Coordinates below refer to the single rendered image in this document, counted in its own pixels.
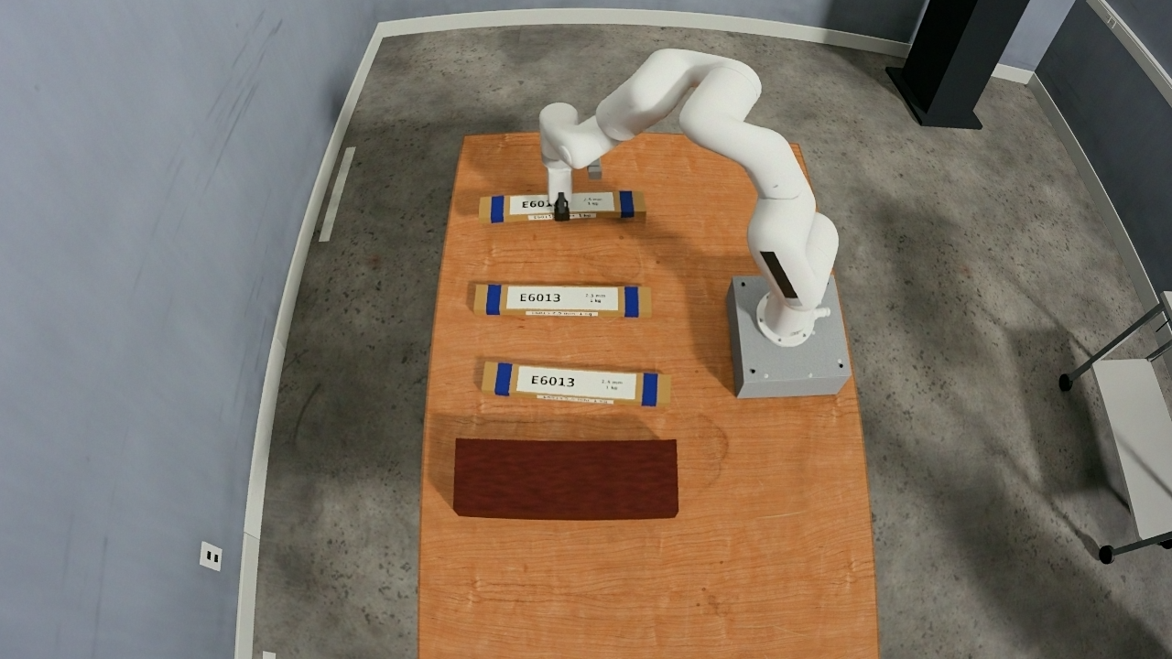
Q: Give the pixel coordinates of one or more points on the tan cardboard pack with white label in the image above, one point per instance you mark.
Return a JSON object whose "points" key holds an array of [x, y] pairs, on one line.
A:
{"points": [[576, 385], [535, 207], [582, 301]]}

